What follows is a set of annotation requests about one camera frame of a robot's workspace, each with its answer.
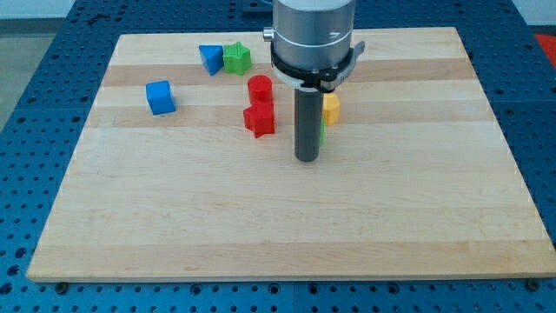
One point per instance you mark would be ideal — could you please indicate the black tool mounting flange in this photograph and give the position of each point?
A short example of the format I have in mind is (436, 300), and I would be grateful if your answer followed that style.
(325, 80)

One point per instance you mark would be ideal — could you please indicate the blue cube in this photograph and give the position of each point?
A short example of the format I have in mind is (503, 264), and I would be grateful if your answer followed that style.
(160, 97)

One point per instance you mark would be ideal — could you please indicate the yellow hexagon block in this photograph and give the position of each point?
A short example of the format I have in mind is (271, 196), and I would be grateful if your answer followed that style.
(331, 109)

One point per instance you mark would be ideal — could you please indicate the red cylinder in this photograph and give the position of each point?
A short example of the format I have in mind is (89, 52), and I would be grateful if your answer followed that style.
(260, 88)

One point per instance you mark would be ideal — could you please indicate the green star block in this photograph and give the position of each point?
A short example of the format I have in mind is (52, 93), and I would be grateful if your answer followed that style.
(236, 58)

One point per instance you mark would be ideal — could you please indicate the green block behind rod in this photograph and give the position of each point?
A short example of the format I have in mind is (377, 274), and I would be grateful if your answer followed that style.
(322, 133)

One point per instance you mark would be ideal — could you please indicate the red star block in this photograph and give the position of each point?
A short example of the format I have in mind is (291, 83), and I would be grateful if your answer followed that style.
(260, 119)

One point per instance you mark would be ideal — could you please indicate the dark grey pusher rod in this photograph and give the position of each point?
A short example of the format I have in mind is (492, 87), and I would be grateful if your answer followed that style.
(308, 117)

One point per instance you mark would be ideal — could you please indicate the blue triangular prism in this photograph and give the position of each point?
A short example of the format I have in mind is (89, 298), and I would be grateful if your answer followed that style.
(212, 58)

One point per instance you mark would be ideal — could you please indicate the wooden board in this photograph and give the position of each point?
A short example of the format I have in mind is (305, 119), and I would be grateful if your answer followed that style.
(415, 181)

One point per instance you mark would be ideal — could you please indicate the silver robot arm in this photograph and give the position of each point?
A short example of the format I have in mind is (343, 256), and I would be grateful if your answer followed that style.
(311, 34)

